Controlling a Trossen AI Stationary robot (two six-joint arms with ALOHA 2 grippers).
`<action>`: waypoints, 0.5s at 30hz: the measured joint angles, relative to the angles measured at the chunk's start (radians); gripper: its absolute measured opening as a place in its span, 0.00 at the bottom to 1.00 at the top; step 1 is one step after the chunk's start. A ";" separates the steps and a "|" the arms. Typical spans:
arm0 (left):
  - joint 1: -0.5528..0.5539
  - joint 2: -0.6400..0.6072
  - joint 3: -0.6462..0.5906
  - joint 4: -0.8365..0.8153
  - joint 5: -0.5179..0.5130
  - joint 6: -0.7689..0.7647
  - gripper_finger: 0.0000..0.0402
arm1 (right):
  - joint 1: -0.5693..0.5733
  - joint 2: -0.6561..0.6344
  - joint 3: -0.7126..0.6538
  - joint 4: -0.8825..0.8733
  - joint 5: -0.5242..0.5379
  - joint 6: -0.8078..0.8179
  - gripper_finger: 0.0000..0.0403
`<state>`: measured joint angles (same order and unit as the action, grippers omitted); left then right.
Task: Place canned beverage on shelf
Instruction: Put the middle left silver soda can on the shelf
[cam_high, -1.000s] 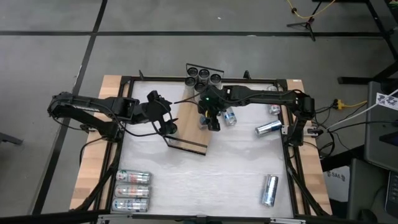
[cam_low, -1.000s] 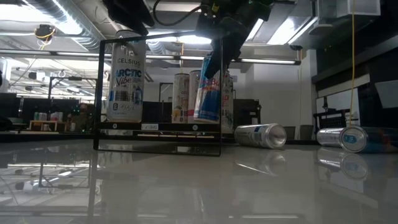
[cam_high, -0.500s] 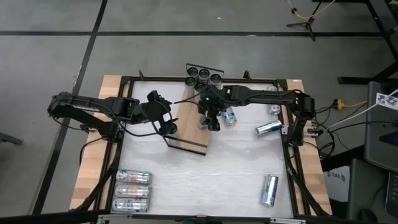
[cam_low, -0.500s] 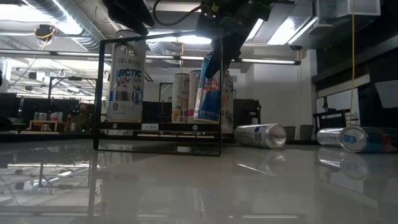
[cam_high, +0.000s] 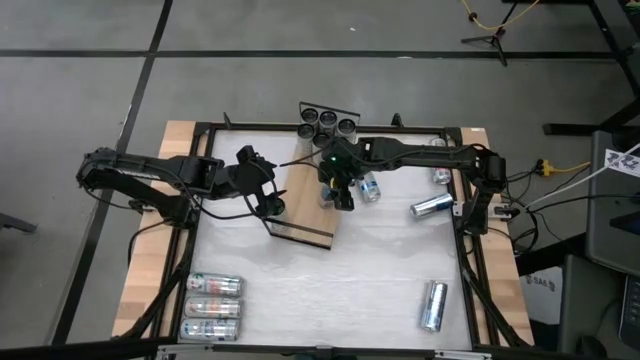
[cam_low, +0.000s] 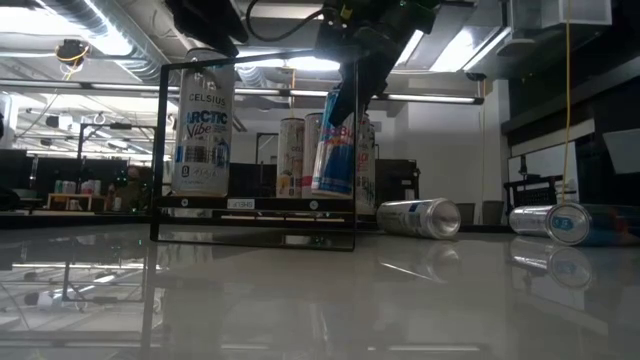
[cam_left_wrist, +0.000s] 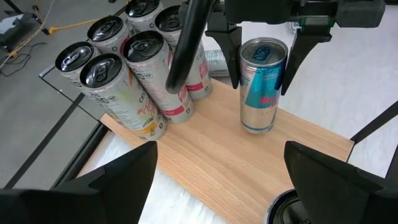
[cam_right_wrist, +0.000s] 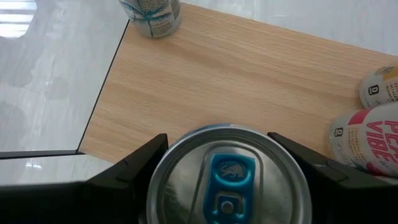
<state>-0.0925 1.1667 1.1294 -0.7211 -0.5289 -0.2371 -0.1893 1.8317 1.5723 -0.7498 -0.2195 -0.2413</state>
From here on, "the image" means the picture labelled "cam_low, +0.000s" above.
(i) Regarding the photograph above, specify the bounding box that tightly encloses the Celsius Arctic Vibe can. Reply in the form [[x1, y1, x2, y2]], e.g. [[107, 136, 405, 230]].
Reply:
[[170, 48, 237, 198], [375, 197, 462, 242]]

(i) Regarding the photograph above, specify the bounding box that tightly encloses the black metal table frame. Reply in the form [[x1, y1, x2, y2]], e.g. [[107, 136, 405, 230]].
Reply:
[[0, 212, 640, 236]]

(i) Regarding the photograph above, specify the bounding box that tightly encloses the silver blue Red Bull can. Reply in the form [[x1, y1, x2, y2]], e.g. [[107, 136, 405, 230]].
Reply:
[[508, 201, 640, 248], [310, 85, 358, 200]]

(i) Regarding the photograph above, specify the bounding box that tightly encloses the white paper sheet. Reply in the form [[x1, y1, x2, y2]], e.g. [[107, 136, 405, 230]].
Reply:
[[602, 128, 640, 176]]

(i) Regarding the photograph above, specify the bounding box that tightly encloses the black cabinet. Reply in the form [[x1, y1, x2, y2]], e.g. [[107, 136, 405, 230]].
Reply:
[[375, 158, 421, 206]]

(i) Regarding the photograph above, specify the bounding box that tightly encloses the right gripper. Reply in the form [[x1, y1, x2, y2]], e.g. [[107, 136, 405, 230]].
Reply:
[[314, 0, 442, 129]]

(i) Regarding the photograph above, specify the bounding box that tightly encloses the grey waste bin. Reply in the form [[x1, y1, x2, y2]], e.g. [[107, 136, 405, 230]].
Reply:
[[481, 200, 506, 226], [454, 201, 477, 226]]

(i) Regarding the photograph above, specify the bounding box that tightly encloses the wooden side table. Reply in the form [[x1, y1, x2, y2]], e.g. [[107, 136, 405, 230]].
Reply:
[[46, 191, 105, 212]]

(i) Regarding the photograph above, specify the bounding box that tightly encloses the yellow hanging cable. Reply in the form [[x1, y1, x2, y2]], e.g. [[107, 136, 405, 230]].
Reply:
[[558, 0, 572, 204]]

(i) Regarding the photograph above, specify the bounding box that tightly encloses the black cart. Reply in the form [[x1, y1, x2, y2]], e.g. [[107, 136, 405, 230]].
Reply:
[[502, 173, 576, 216]]

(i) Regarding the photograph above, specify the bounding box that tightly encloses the black yellow ceiling cable reel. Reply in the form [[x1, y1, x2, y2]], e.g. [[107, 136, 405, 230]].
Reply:
[[54, 38, 91, 69]]

